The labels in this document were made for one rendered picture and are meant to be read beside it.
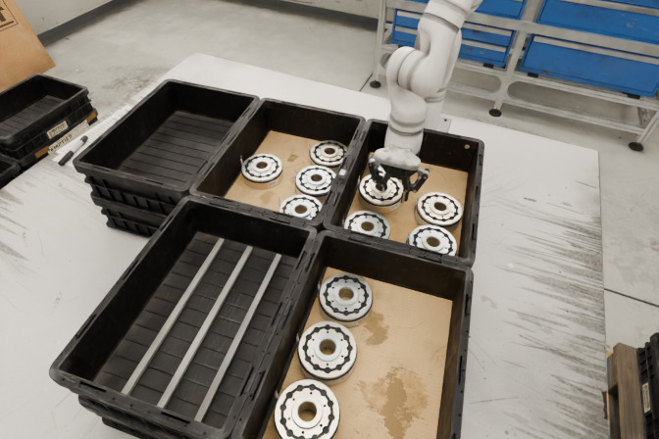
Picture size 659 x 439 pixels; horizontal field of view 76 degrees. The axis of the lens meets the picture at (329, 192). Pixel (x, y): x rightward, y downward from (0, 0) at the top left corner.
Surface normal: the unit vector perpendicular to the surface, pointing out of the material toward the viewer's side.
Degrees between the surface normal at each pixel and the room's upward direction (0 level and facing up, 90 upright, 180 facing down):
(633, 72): 90
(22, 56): 72
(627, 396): 1
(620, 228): 0
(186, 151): 0
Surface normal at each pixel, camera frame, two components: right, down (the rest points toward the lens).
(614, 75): -0.40, 0.64
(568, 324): 0.02, -0.71
